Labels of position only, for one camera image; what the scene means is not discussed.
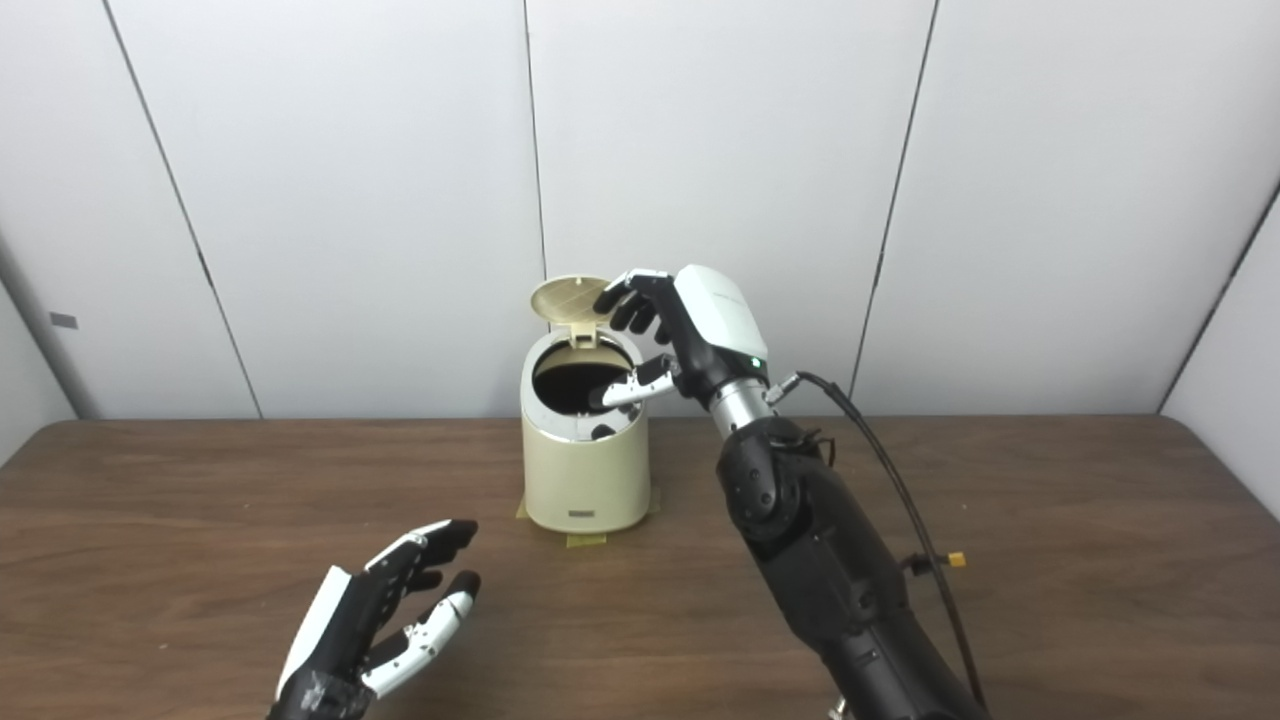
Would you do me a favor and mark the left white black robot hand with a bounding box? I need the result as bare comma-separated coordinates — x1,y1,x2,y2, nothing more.
265,518,483,720

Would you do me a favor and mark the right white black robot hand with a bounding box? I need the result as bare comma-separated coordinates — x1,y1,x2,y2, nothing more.
588,264,771,413

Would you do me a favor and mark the cream round bin lid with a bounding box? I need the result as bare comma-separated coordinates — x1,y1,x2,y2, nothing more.
529,275,613,349

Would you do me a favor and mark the cream-colored bin body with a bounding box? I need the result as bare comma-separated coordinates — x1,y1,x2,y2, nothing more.
520,325,652,534

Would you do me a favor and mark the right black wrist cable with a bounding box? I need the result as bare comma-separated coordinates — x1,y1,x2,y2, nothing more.
765,370,991,716

